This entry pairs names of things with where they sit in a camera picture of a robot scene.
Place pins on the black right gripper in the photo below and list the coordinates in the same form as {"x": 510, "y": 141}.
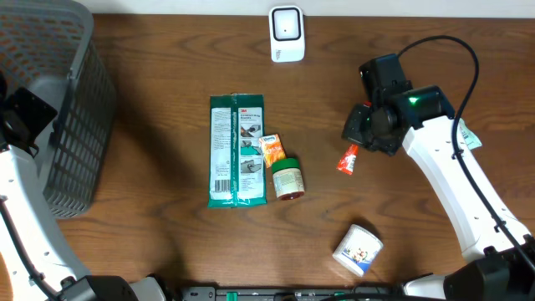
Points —
{"x": 352, "y": 130}

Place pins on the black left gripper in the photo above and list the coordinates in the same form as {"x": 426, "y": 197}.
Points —
{"x": 33, "y": 109}

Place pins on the red coffee stick sachet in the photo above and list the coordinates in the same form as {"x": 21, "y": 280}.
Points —
{"x": 346, "y": 163}

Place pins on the teal white snack packet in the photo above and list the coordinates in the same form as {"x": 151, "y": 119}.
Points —
{"x": 471, "y": 140}

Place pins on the green lid white jar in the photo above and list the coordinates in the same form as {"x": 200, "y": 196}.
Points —
{"x": 287, "y": 179}

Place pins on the small orange carton box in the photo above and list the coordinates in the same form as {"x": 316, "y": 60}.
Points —
{"x": 272, "y": 149}

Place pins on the white blue labelled jar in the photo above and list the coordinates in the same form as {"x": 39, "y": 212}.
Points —
{"x": 357, "y": 250}

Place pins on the white red package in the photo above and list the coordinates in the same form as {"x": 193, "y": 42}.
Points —
{"x": 237, "y": 171}

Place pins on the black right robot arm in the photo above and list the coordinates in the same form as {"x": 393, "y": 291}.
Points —
{"x": 497, "y": 248}

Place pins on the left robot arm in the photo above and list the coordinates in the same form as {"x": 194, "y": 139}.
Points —
{"x": 41, "y": 263}

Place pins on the white barcode scanner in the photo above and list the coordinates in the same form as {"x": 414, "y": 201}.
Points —
{"x": 287, "y": 36}

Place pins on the grey plastic mesh basket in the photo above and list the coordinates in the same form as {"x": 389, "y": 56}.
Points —
{"x": 47, "y": 48}

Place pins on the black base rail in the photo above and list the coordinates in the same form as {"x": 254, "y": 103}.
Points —
{"x": 208, "y": 293}

